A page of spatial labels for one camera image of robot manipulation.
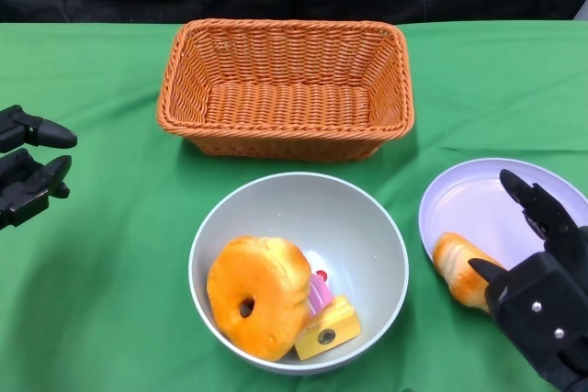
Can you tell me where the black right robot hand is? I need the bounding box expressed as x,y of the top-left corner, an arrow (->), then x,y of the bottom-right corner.
468,169 -> 588,286

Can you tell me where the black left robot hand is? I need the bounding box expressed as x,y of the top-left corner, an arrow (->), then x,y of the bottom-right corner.
0,105 -> 78,230

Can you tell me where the orange striped long bread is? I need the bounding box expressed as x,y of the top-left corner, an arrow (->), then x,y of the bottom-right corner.
432,231 -> 506,315

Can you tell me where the grey round bowl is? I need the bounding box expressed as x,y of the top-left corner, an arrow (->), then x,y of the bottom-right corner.
187,172 -> 410,375

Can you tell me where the orange ring-shaped bread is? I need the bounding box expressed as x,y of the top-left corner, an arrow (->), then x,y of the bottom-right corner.
206,235 -> 312,363

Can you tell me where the lavender round plate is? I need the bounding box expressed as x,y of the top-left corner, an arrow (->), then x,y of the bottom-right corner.
417,157 -> 588,283

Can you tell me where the yellow toy cake slice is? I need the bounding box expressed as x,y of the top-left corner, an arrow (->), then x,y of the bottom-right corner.
293,295 -> 362,361

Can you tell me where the pink white toy cake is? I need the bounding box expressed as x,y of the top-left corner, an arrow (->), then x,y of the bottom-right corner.
306,270 -> 334,318

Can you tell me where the orange wicker basket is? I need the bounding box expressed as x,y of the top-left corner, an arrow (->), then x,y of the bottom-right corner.
156,18 -> 416,163

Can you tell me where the green tablecloth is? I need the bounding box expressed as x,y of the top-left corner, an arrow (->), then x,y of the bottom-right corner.
0,20 -> 588,392

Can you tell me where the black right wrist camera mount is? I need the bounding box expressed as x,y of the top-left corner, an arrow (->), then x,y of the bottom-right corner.
484,252 -> 588,392

